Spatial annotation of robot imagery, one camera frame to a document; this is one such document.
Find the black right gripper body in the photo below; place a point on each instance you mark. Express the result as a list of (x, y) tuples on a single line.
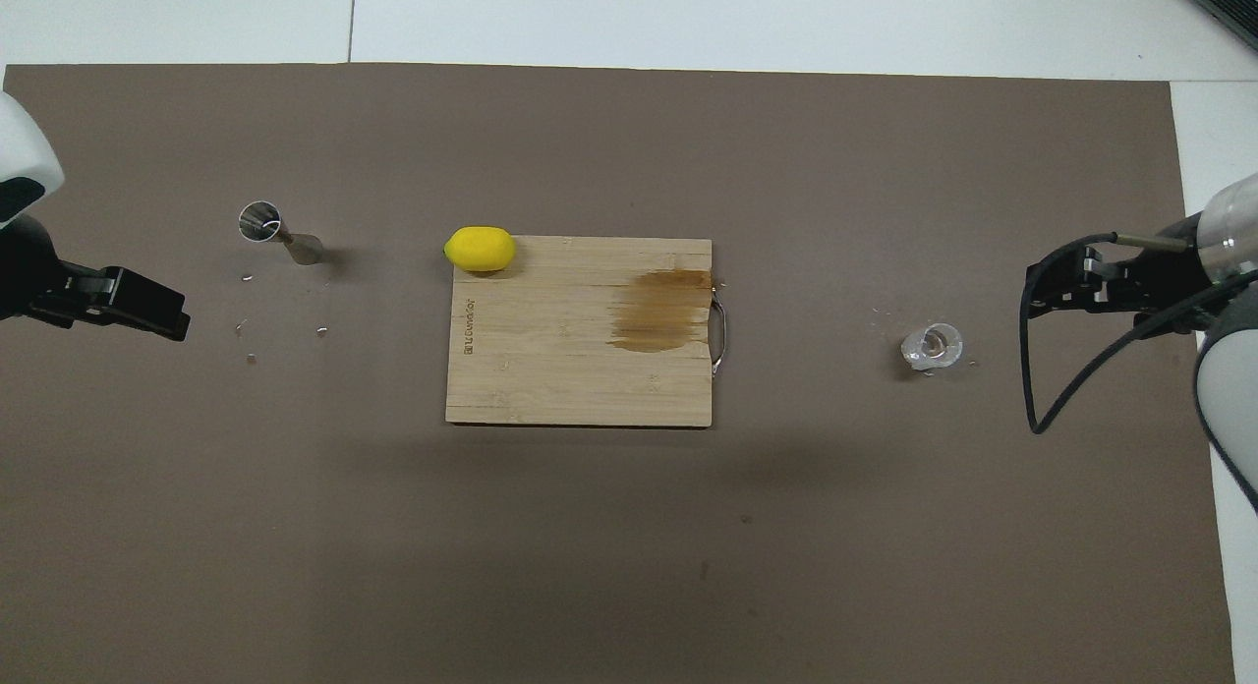
[(1165, 281)]

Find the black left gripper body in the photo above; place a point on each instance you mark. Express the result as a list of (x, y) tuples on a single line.
[(29, 271)]

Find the small clear glass cup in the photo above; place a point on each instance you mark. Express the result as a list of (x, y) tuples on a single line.
[(932, 347)]

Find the steel double jigger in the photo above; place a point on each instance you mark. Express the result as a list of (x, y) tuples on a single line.
[(263, 222)]

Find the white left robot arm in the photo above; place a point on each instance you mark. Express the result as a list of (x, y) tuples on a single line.
[(25, 143)]

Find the yellow lemon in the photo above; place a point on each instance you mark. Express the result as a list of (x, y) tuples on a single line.
[(480, 250)]

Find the bamboo cutting board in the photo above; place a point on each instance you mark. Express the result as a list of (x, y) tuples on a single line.
[(550, 360)]

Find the brown table mat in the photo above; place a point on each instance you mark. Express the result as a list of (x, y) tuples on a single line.
[(629, 566)]

